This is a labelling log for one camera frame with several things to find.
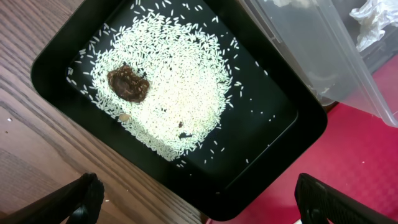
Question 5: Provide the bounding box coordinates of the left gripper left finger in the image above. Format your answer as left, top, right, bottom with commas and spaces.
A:
1, 173, 104, 224

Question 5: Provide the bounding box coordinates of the white rice pile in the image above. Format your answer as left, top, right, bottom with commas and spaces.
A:
65, 0, 277, 169

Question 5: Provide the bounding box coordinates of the brown food chunk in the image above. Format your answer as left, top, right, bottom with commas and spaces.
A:
107, 65, 150, 103

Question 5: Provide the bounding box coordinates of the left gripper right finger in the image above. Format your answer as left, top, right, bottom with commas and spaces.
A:
295, 173, 397, 224

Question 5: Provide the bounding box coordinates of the white tissue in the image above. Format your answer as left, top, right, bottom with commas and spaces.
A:
349, 0, 397, 52

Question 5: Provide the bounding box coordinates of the clear plastic bin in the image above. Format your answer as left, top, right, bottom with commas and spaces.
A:
242, 0, 397, 127

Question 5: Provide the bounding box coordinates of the black plastic tray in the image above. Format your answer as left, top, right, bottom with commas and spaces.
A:
31, 1, 327, 221

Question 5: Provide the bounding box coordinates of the red serving tray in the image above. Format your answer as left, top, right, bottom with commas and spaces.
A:
205, 54, 398, 224

